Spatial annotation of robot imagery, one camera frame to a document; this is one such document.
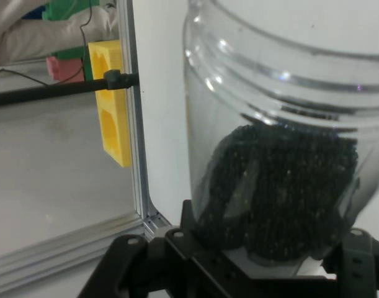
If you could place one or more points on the clear plastic jar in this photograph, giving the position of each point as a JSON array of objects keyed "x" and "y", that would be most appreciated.
[{"x": 270, "y": 77}]

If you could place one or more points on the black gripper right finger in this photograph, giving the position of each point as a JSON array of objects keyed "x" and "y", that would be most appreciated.
[{"x": 359, "y": 267}]

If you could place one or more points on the black stand rod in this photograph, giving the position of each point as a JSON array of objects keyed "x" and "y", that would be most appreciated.
[{"x": 37, "y": 93}]

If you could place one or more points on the white cloth bag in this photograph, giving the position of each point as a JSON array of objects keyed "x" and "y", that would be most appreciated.
[{"x": 37, "y": 34}]

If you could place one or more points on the yellow block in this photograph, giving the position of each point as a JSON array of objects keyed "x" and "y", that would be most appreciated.
[{"x": 113, "y": 124}]

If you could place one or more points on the pink foam block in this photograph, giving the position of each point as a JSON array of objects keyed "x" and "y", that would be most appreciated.
[{"x": 65, "y": 71}]

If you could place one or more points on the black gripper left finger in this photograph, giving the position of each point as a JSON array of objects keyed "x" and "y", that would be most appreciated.
[{"x": 176, "y": 257}]

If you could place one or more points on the black seeds heap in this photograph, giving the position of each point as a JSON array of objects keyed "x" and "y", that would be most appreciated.
[{"x": 285, "y": 186}]

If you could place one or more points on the aluminium frame post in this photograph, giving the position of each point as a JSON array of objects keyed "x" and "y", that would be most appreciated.
[{"x": 68, "y": 248}]

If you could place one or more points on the green plastic block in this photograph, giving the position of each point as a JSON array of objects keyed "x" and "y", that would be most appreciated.
[{"x": 71, "y": 10}]

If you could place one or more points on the aluminium frame rail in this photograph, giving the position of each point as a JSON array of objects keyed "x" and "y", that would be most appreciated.
[{"x": 136, "y": 124}]

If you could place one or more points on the blue plastic object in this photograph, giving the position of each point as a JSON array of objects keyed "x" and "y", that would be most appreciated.
[{"x": 34, "y": 12}]

